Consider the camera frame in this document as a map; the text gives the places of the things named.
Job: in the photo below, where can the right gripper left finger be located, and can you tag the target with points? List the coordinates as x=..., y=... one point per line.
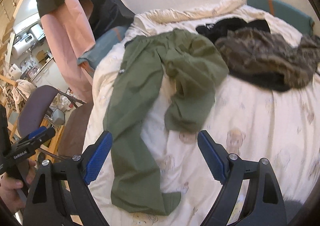
x=61, y=189

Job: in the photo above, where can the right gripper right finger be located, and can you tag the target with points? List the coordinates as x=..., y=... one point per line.
x=263, y=203

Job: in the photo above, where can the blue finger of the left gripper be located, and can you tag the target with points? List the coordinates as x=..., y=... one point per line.
x=40, y=132

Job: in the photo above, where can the olive green pants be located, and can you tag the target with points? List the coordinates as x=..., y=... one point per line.
x=165, y=83

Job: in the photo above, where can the person's left hand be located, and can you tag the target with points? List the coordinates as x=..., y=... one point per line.
x=9, y=195

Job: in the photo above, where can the purple folding chair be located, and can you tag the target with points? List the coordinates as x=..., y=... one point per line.
x=36, y=107

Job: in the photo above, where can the cream bear print duvet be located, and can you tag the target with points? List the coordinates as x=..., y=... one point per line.
x=282, y=127

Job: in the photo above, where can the white water heater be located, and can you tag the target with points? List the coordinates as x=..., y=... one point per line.
x=22, y=45

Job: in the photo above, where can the pink hanging curtain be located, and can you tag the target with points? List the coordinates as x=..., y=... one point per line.
x=69, y=35

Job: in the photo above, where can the camouflage garment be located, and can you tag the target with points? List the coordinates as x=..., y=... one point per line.
x=268, y=60

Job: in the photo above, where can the black garment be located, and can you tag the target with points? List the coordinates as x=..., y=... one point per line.
x=230, y=28

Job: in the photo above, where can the teal bed headboard cushion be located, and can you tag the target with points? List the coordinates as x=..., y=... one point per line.
x=293, y=16

